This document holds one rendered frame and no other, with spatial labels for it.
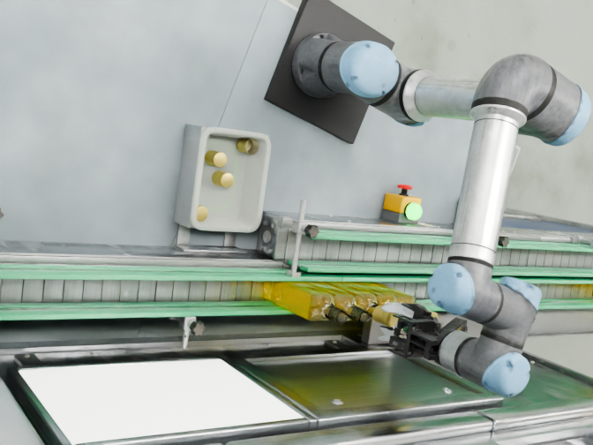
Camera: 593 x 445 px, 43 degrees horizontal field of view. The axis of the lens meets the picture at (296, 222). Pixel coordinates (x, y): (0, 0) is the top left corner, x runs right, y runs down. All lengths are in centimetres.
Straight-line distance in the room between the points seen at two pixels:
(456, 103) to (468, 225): 40
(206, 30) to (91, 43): 26
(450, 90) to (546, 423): 70
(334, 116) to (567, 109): 65
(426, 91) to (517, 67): 35
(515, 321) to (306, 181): 75
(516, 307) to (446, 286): 15
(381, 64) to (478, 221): 53
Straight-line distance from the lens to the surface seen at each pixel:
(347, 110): 191
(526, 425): 160
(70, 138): 162
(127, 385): 139
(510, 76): 136
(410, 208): 198
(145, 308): 154
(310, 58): 177
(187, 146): 169
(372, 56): 166
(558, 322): 248
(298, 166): 187
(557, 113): 143
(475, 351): 136
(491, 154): 131
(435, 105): 165
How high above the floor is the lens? 230
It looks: 55 degrees down
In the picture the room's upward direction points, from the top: 108 degrees clockwise
